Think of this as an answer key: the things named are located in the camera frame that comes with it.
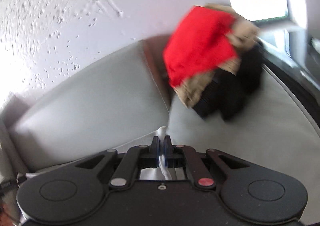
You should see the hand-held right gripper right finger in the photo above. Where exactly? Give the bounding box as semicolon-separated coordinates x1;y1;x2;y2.
165;136;252;188

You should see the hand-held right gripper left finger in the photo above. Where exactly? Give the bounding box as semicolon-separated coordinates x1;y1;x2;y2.
72;136;160;188

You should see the white t-shirt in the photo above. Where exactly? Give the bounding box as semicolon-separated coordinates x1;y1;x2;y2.
139;126;186;181

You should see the tan folded cloth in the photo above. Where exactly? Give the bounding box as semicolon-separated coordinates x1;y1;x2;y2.
172;3;260;109

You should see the grey sofa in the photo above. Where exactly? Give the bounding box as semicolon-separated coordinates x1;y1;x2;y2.
0;38;320;181

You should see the black folded cloth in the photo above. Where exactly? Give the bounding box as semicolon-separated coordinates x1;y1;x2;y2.
192;43;264;123

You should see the red folded cloth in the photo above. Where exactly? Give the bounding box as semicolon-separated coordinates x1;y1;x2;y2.
162;6;239;88

